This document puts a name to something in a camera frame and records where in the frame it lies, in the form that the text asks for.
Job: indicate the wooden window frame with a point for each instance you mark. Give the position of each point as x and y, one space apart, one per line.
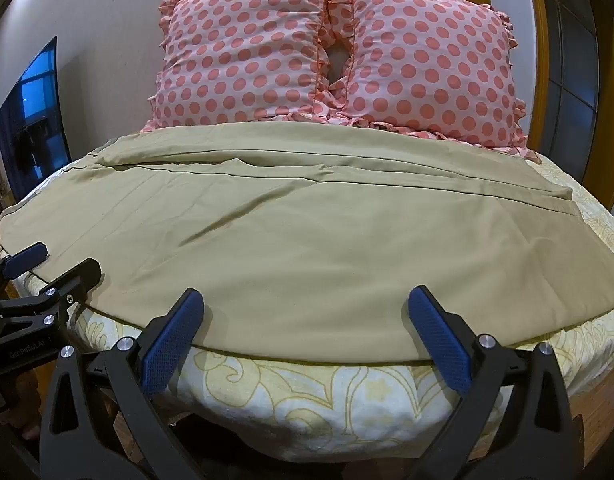
517 60

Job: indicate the yellow floral bed sheet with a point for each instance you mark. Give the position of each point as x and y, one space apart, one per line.
307 395

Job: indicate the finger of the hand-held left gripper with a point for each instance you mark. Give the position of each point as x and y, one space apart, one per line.
62 292
24 258

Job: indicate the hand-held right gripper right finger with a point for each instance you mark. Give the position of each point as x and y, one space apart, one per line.
439 342

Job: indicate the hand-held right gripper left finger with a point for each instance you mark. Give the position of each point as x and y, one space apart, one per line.
169 342

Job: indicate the pink polka dot pillow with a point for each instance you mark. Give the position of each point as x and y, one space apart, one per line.
239 50
427 60

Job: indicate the wall television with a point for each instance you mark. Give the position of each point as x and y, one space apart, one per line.
34 125

